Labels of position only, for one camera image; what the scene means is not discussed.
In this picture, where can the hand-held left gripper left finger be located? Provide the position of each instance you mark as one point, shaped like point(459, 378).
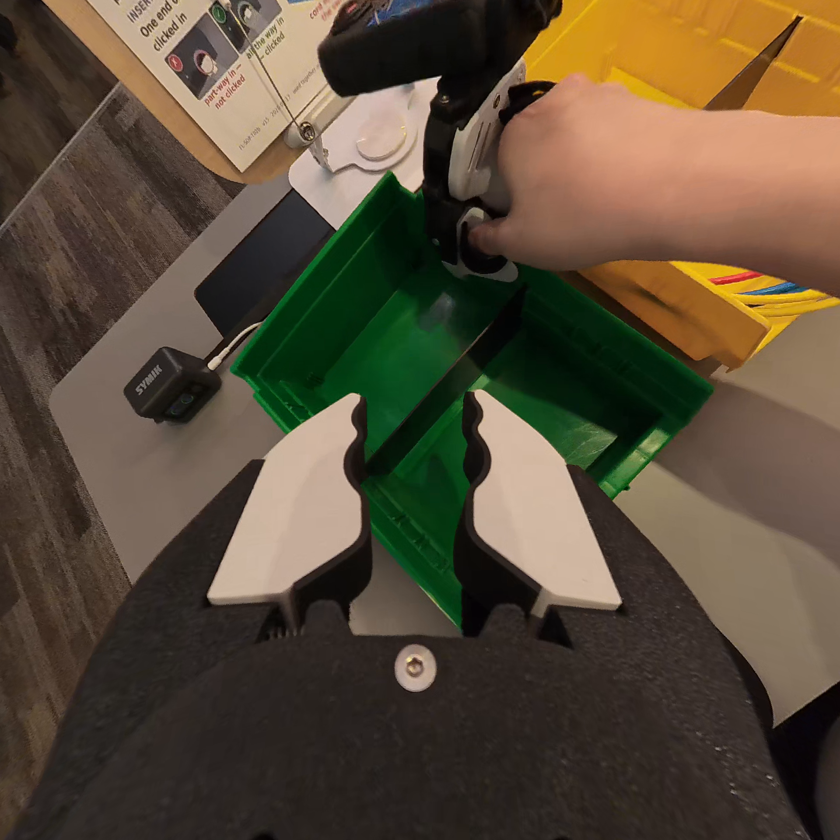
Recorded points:
point(289, 518)

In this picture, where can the black bin divider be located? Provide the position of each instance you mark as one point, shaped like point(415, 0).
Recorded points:
point(754, 72)
point(453, 380)

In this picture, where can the person's right hand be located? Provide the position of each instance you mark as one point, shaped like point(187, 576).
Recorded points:
point(577, 184)

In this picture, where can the yellow plastic bin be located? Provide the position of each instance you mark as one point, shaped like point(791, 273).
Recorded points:
point(656, 39)

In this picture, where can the white stand base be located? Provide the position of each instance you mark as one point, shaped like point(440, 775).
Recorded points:
point(387, 141)

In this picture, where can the green plastic bin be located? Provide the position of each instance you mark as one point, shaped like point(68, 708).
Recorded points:
point(394, 315)

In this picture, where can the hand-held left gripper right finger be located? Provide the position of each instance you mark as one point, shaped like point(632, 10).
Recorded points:
point(538, 525)

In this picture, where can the small black camera box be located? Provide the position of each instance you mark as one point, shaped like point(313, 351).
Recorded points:
point(164, 380)

